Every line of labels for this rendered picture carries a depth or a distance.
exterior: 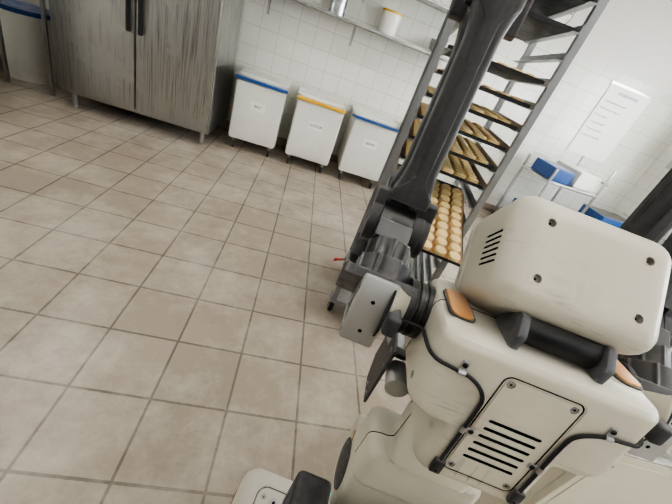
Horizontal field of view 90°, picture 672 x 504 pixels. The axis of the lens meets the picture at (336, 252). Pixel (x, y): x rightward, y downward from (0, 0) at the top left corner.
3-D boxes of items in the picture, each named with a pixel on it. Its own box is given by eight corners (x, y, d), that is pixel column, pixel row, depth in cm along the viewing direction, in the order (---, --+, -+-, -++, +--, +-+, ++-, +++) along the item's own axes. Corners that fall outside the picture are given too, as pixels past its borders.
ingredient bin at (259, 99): (224, 147, 378) (235, 73, 338) (234, 132, 431) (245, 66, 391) (272, 161, 390) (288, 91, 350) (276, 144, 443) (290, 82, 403)
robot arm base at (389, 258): (342, 269, 48) (421, 301, 47) (360, 222, 51) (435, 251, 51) (334, 285, 56) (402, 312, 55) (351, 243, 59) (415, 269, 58)
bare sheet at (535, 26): (573, 33, 123) (576, 28, 122) (470, -7, 123) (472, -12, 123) (527, 42, 174) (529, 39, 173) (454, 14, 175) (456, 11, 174)
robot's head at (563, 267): (668, 366, 38) (689, 245, 41) (493, 296, 38) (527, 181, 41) (573, 353, 52) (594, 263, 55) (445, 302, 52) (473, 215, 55)
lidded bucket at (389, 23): (393, 38, 381) (401, 16, 370) (397, 38, 361) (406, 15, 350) (374, 30, 377) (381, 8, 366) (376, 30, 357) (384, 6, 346)
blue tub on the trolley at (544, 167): (548, 174, 445) (555, 162, 437) (567, 186, 412) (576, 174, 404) (529, 167, 438) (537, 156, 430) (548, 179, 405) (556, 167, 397)
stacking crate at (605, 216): (606, 225, 488) (617, 213, 477) (628, 240, 455) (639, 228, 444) (573, 215, 474) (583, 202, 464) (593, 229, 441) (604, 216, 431)
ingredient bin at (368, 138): (333, 180, 403) (355, 114, 364) (333, 162, 457) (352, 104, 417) (375, 192, 413) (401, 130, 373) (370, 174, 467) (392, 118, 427)
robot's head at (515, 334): (577, 425, 41) (633, 365, 37) (483, 387, 42) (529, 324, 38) (551, 383, 48) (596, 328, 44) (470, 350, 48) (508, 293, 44)
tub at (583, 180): (567, 179, 461) (577, 166, 450) (592, 193, 426) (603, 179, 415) (547, 173, 449) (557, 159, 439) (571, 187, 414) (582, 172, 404)
